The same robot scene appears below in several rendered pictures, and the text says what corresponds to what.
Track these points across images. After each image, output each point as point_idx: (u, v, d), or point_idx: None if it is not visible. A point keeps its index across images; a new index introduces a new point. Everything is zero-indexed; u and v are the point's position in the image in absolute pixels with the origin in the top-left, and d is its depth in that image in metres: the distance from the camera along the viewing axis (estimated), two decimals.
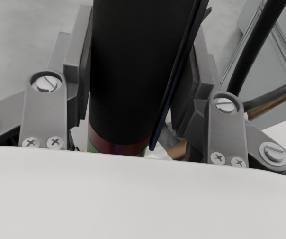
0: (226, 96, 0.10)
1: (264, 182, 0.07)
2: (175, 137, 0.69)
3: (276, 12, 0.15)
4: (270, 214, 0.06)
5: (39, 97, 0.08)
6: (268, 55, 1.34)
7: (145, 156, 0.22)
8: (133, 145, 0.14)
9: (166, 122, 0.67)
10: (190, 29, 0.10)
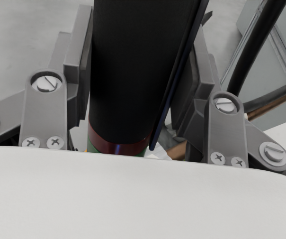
0: (226, 96, 0.10)
1: (264, 182, 0.07)
2: (174, 139, 0.70)
3: (276, 13, 0.15)
4: (270, 214, 0.06)
5: (39, 97, 0.08)
6: (267, 57, 1.34)
7: (145, 156, 0.22)
8: (133, 145, 0.14)
9: (165, 124, 0.67)
10: (190, 28, 0.10)
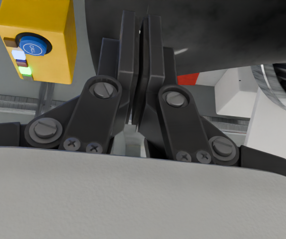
0: (174, 88, 0.10)
1: (264, 182, 0.07)
2: None
3: None
4: (270, 214, 0.06)
5: (92, 101, 0.09)
6: None
7: None
8: None
9: None
10: None
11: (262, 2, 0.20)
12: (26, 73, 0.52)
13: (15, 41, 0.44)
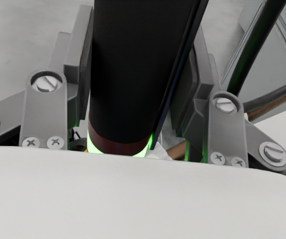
0: (226, 96, 0.10)
1: (264, 182, 0.07)
2: None
3: (276, 12, 0.15)
4: (270, 214, 0.06)
5: (39, 97, 0.08)
6: (273, 48, 1.30)
7: (145, 156, 0.22)
8: (133, 144, 0.14)
9: None
10: (190, 27, 0.10)
11: None
12: None
13: None
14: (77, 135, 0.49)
